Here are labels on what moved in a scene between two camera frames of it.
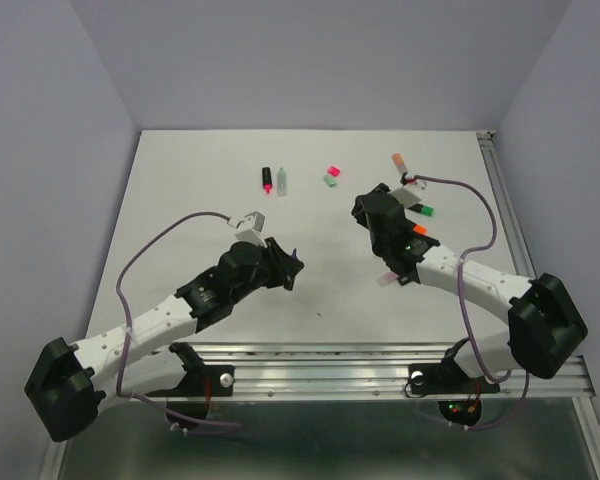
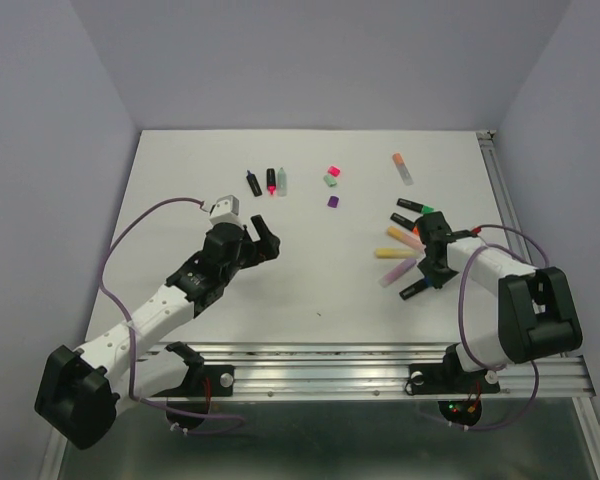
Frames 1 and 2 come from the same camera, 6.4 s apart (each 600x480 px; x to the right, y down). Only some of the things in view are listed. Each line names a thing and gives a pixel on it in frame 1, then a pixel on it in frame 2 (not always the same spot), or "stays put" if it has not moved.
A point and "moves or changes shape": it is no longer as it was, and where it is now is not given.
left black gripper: (282, 265) -> (264, 249)
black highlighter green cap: (424, 209) stays put
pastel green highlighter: (281, 182) stays put
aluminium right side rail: (515, 241) stays put
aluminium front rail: (371, 371) stays put
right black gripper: (358, 209) -> (435, 278)
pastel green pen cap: (330, 180) stays put
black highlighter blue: (403, 279) -> (420, 285)
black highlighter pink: (267, 178) moves or changes shape
